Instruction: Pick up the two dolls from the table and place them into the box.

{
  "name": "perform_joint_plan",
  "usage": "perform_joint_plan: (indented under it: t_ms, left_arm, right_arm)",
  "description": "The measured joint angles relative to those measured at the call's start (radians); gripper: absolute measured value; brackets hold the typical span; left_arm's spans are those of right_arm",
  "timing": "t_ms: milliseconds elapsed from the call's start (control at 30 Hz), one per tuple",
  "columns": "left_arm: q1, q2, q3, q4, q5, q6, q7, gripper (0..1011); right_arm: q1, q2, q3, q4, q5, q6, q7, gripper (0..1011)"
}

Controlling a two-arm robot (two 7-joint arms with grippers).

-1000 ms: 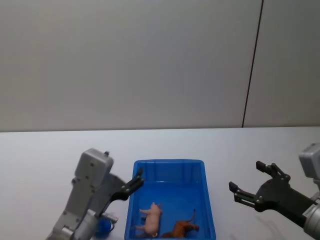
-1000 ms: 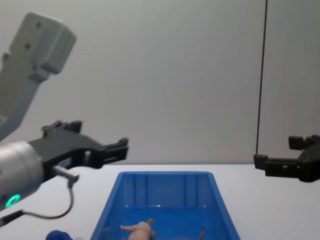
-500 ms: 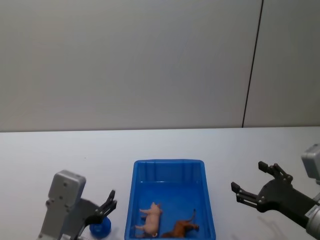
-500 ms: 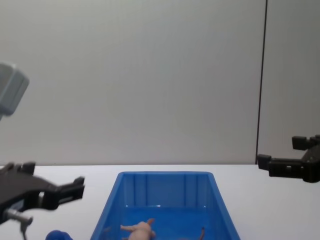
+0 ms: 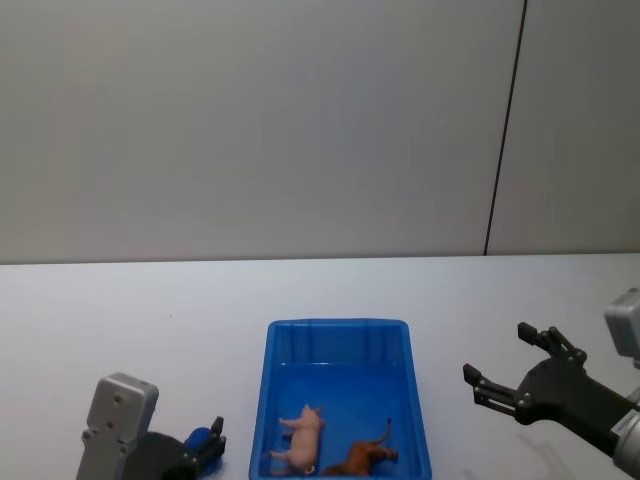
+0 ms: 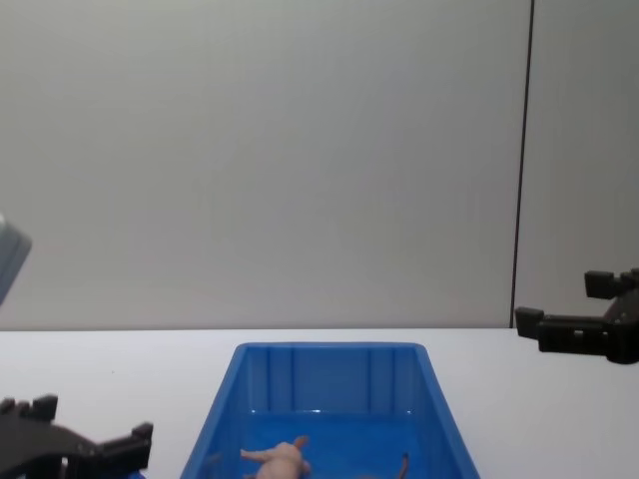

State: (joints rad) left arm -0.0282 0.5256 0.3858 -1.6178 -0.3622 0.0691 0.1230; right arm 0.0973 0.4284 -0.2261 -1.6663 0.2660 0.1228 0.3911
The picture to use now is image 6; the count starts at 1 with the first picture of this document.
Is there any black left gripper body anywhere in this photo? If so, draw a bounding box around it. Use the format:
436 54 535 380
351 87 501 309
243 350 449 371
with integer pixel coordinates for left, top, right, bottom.
0 416 100 479

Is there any pink rubber toy animal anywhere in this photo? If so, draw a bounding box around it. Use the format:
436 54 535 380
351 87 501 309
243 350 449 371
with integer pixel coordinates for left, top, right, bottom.
240 434 314 479

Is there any blue plastic bin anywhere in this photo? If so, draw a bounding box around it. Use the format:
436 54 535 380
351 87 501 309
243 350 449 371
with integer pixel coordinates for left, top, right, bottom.
179 341 482 479

